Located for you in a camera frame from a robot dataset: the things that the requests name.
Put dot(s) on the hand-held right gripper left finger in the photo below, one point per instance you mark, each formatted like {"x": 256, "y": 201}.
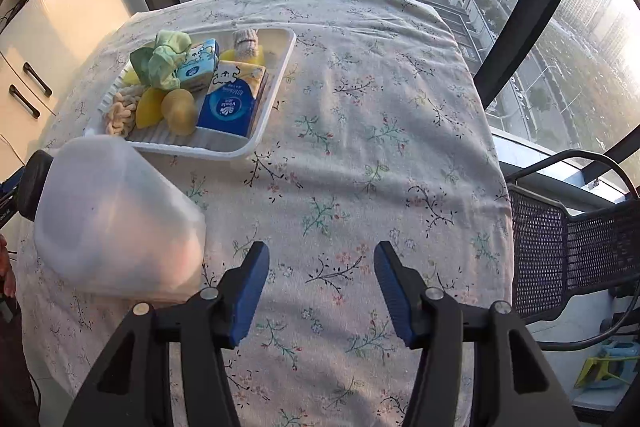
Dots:
{"x": 250, "y": 292}

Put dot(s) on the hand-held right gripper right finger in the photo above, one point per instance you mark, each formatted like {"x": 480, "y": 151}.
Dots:
{"x": 395, "y": 292}

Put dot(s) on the black plastic cup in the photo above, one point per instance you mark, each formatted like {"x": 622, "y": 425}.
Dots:
{"x": 32, "y": 187}

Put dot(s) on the translucent white plastic container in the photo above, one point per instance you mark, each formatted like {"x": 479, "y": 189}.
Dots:
{"x": 115, "y": 222}

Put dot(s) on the white plastic tray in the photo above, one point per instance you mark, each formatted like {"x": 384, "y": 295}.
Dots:
{"x": 220, "y": 144}

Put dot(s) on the yellow egg-shaped sponge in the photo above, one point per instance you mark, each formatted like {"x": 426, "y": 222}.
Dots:
{"x": 150, "y": 109}

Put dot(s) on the blue tissue pack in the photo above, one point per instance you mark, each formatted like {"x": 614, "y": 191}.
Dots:
{"x": 230, "y": 107}
{"x": 197, "y": 69}

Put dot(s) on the tan gourd-shaped sponge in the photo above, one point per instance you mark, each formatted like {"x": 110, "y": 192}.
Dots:
{"x": 178, "y": 114}

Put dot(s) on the green cloth pouch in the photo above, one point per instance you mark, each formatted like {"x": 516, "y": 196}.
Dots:
{"x": 160, "y": 57}

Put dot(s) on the grey knitted cloth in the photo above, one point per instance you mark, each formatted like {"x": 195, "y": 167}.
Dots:
{"x": 245, "y": 43}

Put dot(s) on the person's left hand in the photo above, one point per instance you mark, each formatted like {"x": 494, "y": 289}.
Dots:
{"x": 6, "y": 267}

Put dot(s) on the black mesh chair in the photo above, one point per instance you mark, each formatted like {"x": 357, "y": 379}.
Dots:
{"x": 550, "y": 247}

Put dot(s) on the yellow block sponge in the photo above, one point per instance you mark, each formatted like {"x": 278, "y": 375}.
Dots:
{"x": 257, "y": 55}
{"x": 131, "y": 78}

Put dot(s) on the white cabinet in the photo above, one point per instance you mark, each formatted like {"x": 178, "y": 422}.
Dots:
{"x": 75, "y": 22}

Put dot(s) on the blue and green dustpan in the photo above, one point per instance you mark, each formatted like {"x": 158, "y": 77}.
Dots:
{"x": 605, "y": 364}

